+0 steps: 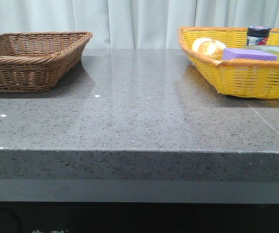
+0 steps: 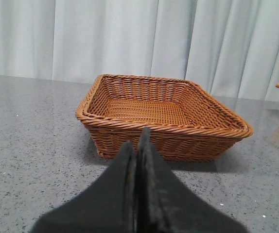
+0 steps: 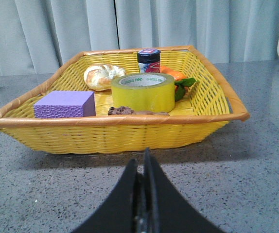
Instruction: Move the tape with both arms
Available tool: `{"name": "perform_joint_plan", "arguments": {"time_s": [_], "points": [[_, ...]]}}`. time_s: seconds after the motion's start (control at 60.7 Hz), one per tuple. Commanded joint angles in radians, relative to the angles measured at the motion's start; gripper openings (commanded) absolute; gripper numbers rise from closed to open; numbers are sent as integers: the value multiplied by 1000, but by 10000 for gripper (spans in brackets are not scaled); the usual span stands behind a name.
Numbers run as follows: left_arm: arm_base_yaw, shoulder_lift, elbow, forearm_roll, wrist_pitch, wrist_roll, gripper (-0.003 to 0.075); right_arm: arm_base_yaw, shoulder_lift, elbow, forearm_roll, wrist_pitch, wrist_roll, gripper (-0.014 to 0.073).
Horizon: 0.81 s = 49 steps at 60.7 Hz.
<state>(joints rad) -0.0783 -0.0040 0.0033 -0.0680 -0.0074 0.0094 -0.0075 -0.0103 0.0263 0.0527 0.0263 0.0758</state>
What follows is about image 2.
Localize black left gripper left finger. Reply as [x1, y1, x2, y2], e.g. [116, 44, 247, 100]
[36, 141, 136, 233]

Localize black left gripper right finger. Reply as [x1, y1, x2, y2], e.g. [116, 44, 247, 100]
[136, 128, 247, 233]

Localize brown wicker basket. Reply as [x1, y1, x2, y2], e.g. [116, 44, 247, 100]
[75, 74, 253, 162]

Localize white curtain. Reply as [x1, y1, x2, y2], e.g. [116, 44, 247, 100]
[0, 0, 279, 101]

